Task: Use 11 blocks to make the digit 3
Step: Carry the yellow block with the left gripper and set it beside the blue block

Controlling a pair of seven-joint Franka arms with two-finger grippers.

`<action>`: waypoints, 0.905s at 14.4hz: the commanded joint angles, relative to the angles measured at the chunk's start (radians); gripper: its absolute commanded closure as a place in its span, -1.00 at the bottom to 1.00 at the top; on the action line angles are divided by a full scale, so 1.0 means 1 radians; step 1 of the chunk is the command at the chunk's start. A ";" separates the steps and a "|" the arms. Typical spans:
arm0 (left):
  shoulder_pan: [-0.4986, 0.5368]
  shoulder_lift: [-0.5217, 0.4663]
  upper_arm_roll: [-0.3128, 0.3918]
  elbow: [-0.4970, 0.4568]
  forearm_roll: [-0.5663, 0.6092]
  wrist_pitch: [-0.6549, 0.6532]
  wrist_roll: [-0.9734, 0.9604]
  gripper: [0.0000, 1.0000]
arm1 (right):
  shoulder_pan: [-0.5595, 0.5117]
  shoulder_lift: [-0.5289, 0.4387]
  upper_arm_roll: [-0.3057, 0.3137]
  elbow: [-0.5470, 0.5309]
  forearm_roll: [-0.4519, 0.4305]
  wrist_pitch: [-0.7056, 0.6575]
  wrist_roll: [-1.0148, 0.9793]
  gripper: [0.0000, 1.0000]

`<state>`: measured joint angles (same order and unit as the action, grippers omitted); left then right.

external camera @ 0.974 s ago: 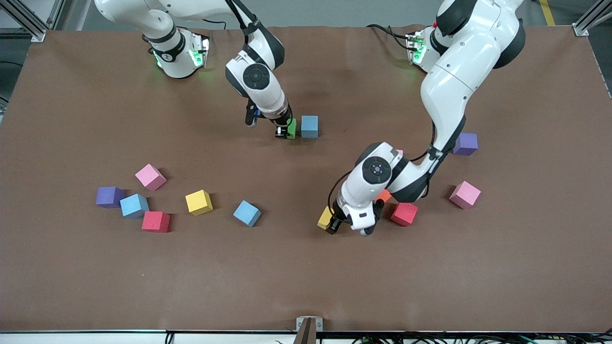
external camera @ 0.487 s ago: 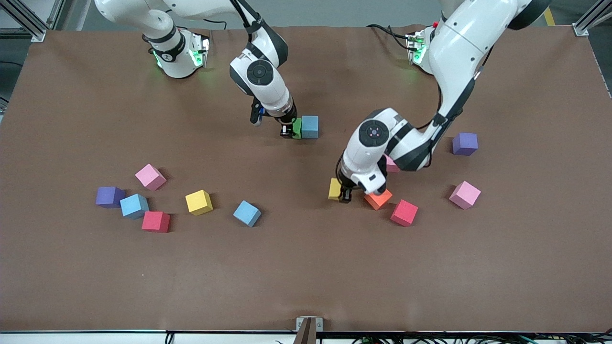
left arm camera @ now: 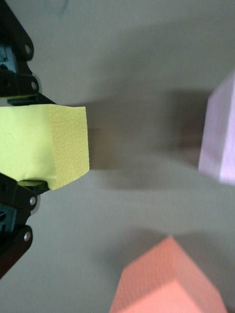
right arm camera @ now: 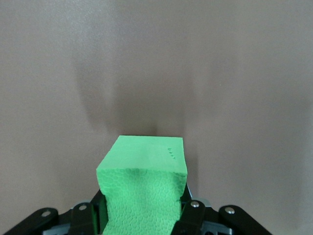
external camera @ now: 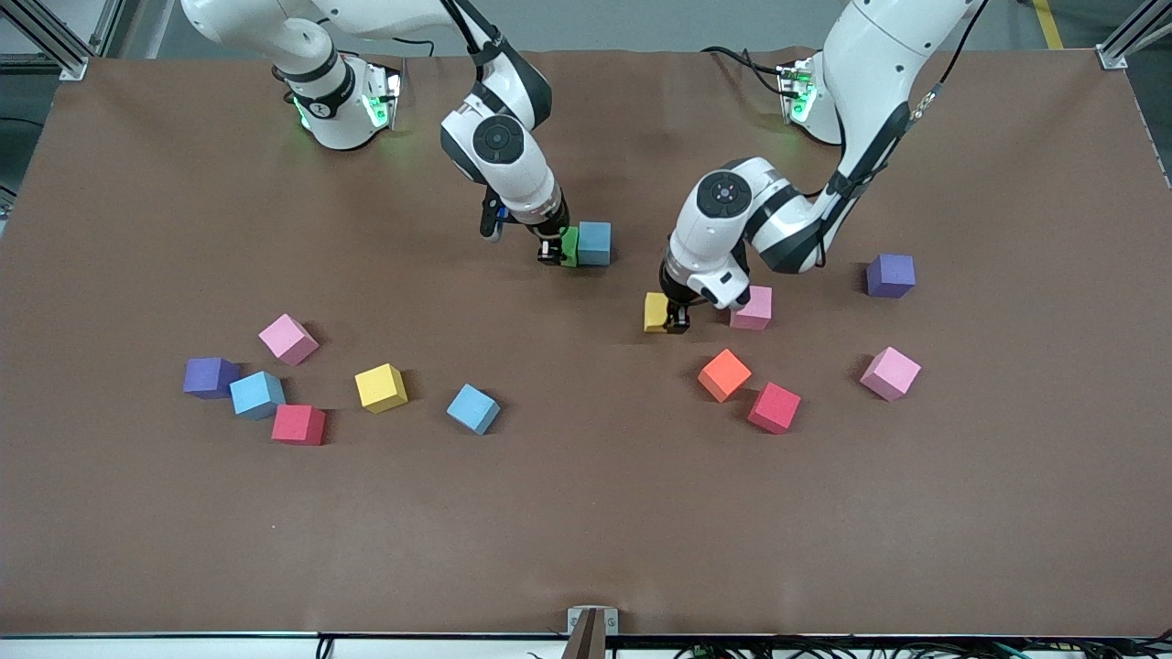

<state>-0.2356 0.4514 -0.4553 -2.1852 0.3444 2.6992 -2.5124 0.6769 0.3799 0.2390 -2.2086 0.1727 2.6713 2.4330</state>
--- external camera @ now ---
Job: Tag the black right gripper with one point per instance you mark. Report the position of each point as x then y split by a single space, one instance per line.
551 233

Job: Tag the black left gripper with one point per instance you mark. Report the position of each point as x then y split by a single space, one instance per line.
675 303

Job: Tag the green foam cube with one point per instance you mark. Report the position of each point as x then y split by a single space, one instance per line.
570 249

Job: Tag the yellow foam cube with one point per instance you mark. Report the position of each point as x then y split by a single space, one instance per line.
381 387
655 313

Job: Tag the blue foam cube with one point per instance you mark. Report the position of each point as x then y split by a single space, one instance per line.
256 394
473 408
595 243

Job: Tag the orange foam cube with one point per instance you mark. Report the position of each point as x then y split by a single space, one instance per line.
724 375

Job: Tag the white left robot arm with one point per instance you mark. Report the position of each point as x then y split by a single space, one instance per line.
879 73

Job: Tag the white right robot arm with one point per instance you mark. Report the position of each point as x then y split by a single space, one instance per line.
522 174

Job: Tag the pink foam cube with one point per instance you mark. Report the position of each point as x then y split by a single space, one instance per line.
758 316
890 372
287 340

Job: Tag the red foam cube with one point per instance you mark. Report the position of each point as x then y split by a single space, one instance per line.
298 425
775 407

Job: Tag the brown table cover sheet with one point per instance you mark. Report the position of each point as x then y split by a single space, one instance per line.
586 513

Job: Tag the purple foam cube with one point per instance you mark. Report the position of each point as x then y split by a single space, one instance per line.
891 275
211 377

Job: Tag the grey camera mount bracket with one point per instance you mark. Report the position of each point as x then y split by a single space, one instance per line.
591 641

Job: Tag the white table front rail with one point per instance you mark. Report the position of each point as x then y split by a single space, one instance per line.
137 648

